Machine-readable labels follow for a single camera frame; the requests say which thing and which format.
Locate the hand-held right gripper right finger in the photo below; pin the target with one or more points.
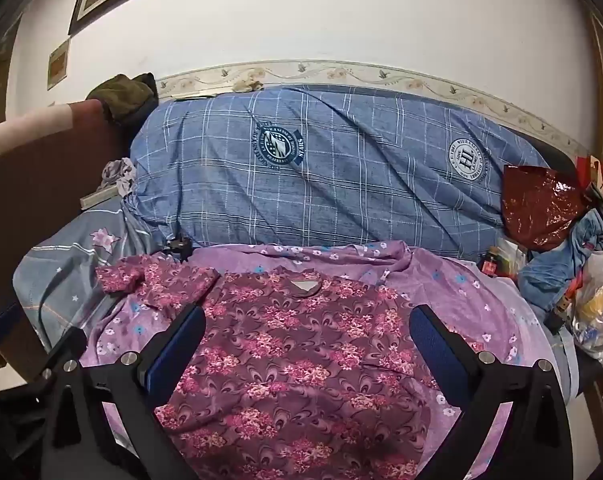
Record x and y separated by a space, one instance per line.
436 345

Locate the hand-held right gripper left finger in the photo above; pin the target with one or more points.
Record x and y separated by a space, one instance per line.
176 355

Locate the maroon floral shirt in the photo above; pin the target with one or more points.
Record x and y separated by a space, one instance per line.
301 360

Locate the purple floral blanket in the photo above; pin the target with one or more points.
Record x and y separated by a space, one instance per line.
506 320

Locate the grey star-print bedsheet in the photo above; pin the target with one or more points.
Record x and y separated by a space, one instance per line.
71 270

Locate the small black clip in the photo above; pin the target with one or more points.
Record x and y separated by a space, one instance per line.
177 249

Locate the clear plastic packet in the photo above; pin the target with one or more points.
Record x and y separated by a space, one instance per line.
511 257

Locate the blue denim jeans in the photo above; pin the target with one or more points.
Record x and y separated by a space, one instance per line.
551 270

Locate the brown bed headboard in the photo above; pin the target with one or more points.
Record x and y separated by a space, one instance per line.
41 185

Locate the pale wooden strip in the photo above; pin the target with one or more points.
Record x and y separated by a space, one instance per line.
98 198

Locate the white plastic bag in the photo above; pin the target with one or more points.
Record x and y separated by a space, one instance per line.
601 305

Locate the red plastic bag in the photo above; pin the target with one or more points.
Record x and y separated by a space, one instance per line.
541 205

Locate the small grey cloth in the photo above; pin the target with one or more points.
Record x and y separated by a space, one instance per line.
121 175

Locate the blue plaid quilt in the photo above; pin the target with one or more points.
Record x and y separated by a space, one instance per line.
331 185

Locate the red printed paper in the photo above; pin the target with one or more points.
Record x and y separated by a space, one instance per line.
599 172

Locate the olive green cloth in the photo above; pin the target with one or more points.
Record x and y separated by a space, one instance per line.
124 95

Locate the beige crumpled cloth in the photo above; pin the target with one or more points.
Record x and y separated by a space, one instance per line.
249 84

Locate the small wall plaque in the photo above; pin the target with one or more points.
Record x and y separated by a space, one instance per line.
58 62

